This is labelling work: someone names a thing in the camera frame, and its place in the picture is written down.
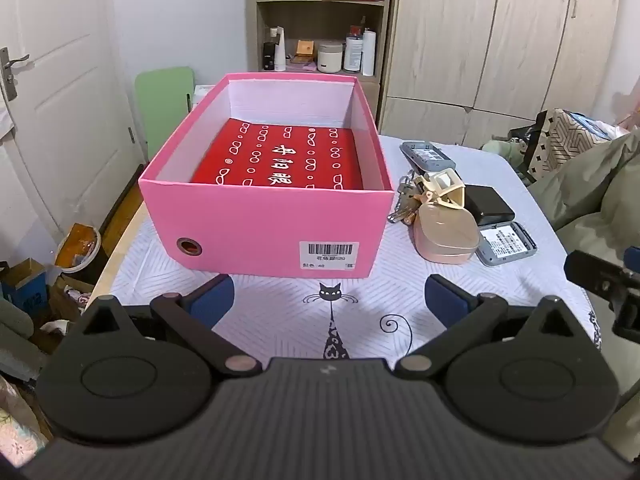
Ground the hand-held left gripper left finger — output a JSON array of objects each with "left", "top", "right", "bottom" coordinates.
[{"left": 75, "top": 274, "right": 263, "bottom": 379}]

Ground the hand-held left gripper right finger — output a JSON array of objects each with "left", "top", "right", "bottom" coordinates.
[{"left": 394, "top": 274, "right": 583, "bottom": 380}]

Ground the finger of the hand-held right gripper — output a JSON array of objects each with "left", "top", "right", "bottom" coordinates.
[
  {"left": 564, "top": 248, "right": 640, "bottom": 292},
  {"left": 612, "top": 285, "right": 640, "bottom": 346}
]

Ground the pink rounded case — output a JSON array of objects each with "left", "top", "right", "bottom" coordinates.
[{"left": 412, "top": 203, "right": 481, "bottom": 265}]

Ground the grey device with white label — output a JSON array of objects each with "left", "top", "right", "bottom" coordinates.
[{"left": 475, "top": 221, "right": 539, "bottom": 267}]

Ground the pink cardboard box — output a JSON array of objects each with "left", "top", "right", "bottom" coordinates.
[{"left": 137, "top": 72, "right": 396, "bottom": 279}]

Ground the silver key bunch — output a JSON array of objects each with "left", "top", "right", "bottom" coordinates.
[{"left": 386, "top": 170, "right": 426, "bottom": 226}]

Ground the black rectangular case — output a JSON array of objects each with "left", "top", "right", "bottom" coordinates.
[{"left": 462, "top": 185, "right": 516, "bottom": 227}]

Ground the beige hair clip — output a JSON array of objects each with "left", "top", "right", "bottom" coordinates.
[{"left": 414, "top": 169, "right": 468, "bottom": 211}]

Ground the grey device with back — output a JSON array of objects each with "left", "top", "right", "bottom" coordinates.
[{"left": 400, "top": 140, "right": 457, "bottom": 173}]

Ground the olive green jacket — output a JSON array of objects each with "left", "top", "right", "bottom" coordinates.
[{"left": 525, "top": 127, "right": 640, "bottom": 281}]

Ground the light wooden table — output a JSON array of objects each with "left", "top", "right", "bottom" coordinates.
[{"left": 90, "top": 199, "right": 151, "bottom": 307}]

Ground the black trash bin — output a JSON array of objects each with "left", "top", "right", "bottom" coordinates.
[{"left": 54, "top": 223, "right": 109, "bottom": 287}]

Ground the geometric patterned bag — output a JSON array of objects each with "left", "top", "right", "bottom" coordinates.
[{"left": 520, "top": 108, "right": 627, "bottom": 181}]

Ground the orange plastic bag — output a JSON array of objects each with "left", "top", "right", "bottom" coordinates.
[{"left": 56, "top": 225, "right": 101, "bottom": 270}]

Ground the brown paper bag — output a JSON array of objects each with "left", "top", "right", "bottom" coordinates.
[{"left": 47, "top": 275, "right": 96, "bottom": 322}]

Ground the blue cardboard box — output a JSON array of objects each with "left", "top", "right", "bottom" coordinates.
[{"left": 0, "top": 258, "right": 52, "bottom": 319}]

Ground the green folding table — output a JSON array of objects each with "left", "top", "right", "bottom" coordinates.
[{"left": 135, "top": 66, "right": 195, "bottom": 163}]

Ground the grey fabric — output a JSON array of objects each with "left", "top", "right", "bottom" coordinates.
[{"left": 0, "top": 295, "right": 57, "bottom": 382}]

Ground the floral cloth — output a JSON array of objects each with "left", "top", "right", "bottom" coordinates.
[{"left": 0, "top": 375, "right": 52, "bottom": 461}]

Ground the white door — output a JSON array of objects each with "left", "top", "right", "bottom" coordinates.
[{"left": 0, "top": 0, "right": 147, "bottom": 243}]

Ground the white spray bottle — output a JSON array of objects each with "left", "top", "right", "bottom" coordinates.
[{"left": 272, "top": 27, "right": 287, "bottom": 72}]

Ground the tall white bottle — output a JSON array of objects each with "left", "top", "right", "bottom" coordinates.
[{"left": 361, "top": 30, "right": 377, "bottom": 77}]

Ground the light wooden wardrobe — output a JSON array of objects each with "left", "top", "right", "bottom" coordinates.
[{"left": 377, "top": 0, "right": 627, "bottom": 137}]

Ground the white bottle with label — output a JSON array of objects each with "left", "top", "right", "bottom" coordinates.
[{"left": 344, "top": 35, "right": 363, "bottom": 72}]

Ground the white jar with lid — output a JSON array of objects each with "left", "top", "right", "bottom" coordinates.
[{"left": 318, "top": 41, "right": 345, "bottom": 74}]

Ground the wooden bookshelf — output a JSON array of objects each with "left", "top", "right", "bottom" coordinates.
[{"left": 247, "top": 0, "right": 397, "bottom": 136}]

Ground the metal door handle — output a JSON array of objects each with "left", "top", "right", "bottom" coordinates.
[{"left": 0, "top": 47, "right": 31, "bottom": 102}]

